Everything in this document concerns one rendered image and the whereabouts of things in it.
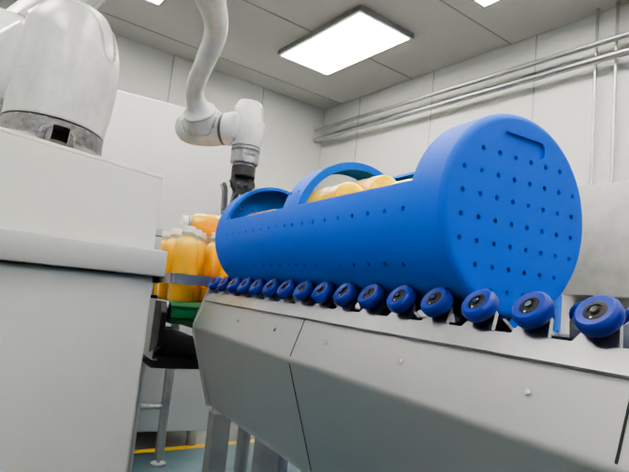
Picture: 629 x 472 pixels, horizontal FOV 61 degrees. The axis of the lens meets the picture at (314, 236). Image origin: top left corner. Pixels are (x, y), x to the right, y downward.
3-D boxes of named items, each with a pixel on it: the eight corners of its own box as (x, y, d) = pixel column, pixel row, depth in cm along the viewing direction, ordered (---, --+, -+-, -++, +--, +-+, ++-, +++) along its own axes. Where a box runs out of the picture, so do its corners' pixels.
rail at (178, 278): (172, 283, 151) (174, 272, 151) (172, 283, 151) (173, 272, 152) (299, 295, 170) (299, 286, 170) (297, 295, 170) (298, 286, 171)
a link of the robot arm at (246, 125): (267, 153, 173) (229, 153, 176) (271, 107, 175) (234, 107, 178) (255, 142, 162) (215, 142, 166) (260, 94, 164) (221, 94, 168)
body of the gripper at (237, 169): (235, 161, 163) (231, 190, 162) (260, 166, 167) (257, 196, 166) (226, 165, 170) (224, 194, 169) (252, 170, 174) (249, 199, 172)
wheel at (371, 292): (384, 281, 82) (391, 289, 83) (366, 281, 86) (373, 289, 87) (367, 302, 81) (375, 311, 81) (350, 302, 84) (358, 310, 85)
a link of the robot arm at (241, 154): (264, 148, 167) (262, 167, 166) (254, 154, 175) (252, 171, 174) (237, 141, 163) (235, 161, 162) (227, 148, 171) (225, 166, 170)
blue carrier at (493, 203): (431, 311, 65) (450, 86, 68) (207, 287, 141) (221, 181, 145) (580, 327, 79) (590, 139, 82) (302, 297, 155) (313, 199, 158)
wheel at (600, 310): (626, 291, 50) (636, 306, 50) (581, 289, 54) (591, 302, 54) (607, 328, 48) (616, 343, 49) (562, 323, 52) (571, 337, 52)
